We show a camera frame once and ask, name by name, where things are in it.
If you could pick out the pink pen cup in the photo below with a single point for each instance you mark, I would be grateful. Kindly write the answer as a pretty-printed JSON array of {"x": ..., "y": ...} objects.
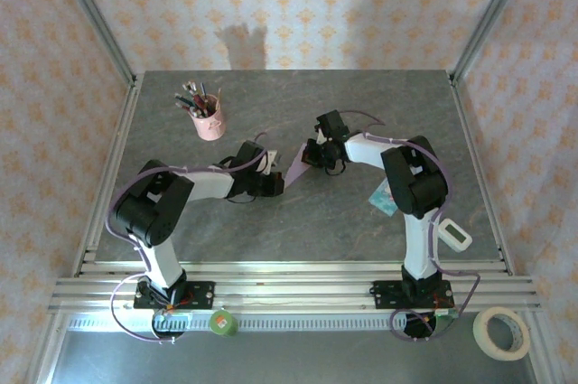
[{"x": 211, "y": 126}]

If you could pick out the teal illustrated card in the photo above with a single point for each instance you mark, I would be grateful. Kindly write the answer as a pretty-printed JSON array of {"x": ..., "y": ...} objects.
[{"x": 381, "y": 199}]

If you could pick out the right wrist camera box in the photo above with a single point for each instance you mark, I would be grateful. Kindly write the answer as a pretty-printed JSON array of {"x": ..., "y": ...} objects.
[{"x": 321, "y": 136}]

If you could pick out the red pen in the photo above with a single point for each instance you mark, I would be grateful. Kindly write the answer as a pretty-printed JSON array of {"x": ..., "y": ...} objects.
[{"x": 198, "y": 103}]

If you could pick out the white digital timer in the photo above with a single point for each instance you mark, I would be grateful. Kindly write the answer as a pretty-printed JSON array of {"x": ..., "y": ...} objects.
[{"x": 456, "y": 236}]

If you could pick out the purple paper sheet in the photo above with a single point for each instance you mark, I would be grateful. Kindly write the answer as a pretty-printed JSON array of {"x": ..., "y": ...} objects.
[{"x": 295, "y": 167}]

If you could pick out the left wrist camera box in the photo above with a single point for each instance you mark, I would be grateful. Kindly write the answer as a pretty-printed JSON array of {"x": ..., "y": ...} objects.
[{"x": 272, "y": 162}]

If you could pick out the white-tipped pen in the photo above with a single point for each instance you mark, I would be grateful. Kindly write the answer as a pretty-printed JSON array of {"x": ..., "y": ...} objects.
[{"x": 187, "y": 88}]

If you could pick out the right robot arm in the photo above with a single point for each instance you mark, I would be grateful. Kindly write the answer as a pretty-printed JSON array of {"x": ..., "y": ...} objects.
[{"x": 420, "y": 248}]

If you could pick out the aluminium mounting rail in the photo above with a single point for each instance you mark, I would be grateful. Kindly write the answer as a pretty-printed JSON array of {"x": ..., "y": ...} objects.
[{"x": 293, "y": 287}]

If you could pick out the aluminium corner post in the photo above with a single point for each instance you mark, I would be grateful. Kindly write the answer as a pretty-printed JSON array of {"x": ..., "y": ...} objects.
[
  {"x": 489, "y": 18},
  {"x": 97, "y": 18}
]

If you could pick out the green tape roll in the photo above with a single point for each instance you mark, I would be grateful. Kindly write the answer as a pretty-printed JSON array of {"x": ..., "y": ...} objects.
[{"x": 223, "y": 323}]

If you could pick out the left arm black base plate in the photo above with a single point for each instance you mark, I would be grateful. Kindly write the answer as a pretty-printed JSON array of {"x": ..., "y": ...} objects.
[{"x": 198, "y": 293}]

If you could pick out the white masking tape roll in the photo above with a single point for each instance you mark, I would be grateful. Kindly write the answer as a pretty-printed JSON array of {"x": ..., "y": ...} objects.
[{"x": 485, "y": 334}]

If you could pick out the blue pen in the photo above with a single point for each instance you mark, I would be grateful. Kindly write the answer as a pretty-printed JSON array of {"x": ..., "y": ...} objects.
[{"x": 202, "y": 91}]

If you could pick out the aluminium side rail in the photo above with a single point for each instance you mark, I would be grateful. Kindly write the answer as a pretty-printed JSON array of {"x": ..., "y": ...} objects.
[
  {"x": 113, "y": 162},
  {"x": 469, "y": 131}
]

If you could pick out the dark pen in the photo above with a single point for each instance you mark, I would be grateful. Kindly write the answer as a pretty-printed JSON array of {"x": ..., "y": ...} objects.
[{"x": 183, "y": 99}]

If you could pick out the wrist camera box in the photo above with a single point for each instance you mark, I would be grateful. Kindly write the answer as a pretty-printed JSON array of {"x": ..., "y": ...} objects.
[
  {"x": 272, "y": 162},
  {"x": 321, "y": 136}
]

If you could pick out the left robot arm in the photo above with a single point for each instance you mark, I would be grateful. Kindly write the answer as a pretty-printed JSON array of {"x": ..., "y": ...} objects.
[{"x": 207, "y": 183}]

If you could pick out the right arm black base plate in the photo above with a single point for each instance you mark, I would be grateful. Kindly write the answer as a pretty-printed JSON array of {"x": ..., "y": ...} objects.
[{"x": 384, "y": 293}]

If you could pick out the wooden pencil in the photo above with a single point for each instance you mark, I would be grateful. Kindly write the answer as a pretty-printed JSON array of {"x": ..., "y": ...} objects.
[{"x": 219, "y": 97}]

